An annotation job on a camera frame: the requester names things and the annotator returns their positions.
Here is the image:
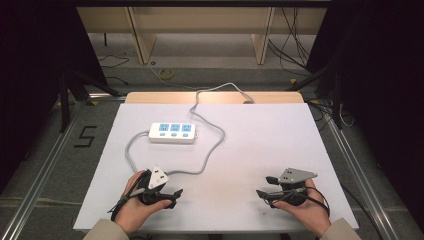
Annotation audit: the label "black curtain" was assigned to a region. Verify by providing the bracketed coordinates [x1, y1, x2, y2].
[0, 0, 108, 196]
[305, 0, 424, 233]

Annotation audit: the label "light wooden bench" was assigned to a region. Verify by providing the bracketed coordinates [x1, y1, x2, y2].
[75, 5, 328, 66]

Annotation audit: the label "thin black floor cable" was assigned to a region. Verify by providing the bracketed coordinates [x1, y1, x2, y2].
[97, 53, 131, 86]

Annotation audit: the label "black stand legs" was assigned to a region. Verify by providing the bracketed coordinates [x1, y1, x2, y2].
[58, 69, 123, 134]
[285, 62, 345, 130]

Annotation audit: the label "yellow coiled cable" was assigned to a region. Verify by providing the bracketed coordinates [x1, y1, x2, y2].
[155, 67, 175, 81]

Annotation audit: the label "wooden table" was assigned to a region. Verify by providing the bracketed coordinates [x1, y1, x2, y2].
[124, 91, 305, 105]

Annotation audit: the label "white power strip blue sockets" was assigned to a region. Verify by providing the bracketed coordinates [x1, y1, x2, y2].
[148, 122, 199, 145]

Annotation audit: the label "bundle of black cables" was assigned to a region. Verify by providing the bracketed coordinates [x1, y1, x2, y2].
[267, 6, 322, 78]

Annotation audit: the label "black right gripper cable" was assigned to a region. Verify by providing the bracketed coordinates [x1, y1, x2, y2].
[271, 186, 332, 218]

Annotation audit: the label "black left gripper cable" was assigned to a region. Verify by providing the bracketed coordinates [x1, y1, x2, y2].
[107, 170, 149, 222]

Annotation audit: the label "aluminium floor rail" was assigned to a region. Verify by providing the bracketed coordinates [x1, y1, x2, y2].
[0, 92, 128, 240]
[321, 111, 402, 240]

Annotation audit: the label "grey power strip cable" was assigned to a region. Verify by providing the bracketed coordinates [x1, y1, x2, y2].
[125, 82, 256, 177]

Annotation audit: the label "person's right hand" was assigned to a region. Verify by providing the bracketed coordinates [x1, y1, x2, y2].
[272, 178, 332, 238]

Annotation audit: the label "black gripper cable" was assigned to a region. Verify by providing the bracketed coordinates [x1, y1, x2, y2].
[107, 170, 149, 222]
[271, 186, 332, 218]

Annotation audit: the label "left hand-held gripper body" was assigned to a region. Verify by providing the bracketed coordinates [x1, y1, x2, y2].
[137, 165, 178, 206]

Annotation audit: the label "person's left hand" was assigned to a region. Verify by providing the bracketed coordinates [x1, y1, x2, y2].
[114, 170, 173, 235]

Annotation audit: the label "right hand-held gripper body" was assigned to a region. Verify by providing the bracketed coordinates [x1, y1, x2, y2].
[277, 167, 319, 207]

